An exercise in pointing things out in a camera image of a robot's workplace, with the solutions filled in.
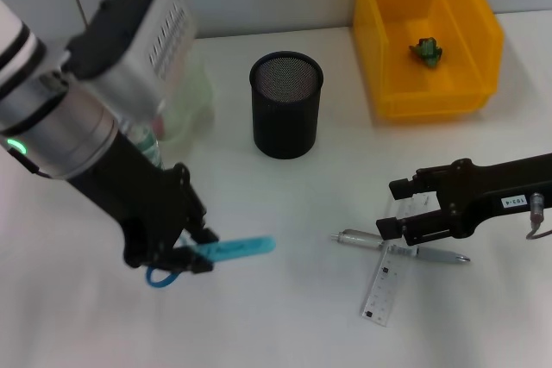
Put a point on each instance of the pale green glass fruit plate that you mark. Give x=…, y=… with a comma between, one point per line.
x=194, y=96

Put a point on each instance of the transparent plastic ruler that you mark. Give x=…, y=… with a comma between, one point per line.
x=384, y=282

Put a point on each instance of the clear plastic water bottle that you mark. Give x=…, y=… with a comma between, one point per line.
x=148, y=148

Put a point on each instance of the grey ballpoint pen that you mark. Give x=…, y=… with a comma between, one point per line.
x=362, y=239

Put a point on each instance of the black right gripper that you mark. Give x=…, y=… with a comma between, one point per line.
x=487, y=195

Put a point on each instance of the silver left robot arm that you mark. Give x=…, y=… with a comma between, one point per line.
x=64, y=135

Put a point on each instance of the yellow plastic bin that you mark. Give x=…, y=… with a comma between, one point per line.
x=431, y=88

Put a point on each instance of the pink peach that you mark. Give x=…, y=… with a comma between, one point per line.
x=158, y=126

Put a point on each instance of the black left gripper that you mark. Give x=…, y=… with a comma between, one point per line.
x=146, y=204

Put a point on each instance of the blue capped scissors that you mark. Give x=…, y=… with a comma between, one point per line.
x=241, y=247

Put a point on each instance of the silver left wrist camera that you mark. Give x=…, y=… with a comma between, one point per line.
x=142, y=75

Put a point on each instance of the black mesh pen holder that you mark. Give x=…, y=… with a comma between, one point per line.
x=284, y=118

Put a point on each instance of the small green toy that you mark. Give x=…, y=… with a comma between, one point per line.
x=427, y=52

